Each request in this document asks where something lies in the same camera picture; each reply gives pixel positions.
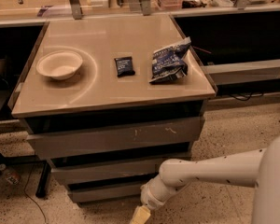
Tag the grey bottom drawer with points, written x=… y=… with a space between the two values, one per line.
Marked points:
x=105 y=193

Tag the grey drawer cabinet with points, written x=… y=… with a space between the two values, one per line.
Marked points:
x=95 y=97

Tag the black table leg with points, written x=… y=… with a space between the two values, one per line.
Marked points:
x=43 y=180

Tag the small black snack packet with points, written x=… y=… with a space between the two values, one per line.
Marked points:
x=124 y=66

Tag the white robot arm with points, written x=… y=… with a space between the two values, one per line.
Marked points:
x=258 y=169

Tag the grey top drawer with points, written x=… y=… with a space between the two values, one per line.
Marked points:
x=113 y=138

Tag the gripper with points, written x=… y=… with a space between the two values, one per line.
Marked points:
x=150 y=199

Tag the blue white chip bag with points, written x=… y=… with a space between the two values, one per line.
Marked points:
x=168 y=63

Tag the white paper bowl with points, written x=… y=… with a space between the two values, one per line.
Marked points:
x=59 y=65

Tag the grey metal crossbar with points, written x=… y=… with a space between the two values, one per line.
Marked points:
x=233 y=73

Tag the grey middle drawer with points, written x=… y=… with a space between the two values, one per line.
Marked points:
x=114 y=169

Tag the plastic bottle on floor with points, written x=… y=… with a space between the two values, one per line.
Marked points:
x=10 y=175

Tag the grey drawer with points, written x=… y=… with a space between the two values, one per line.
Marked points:
x=114 y=169
x=105 y=193
x=113 y=138

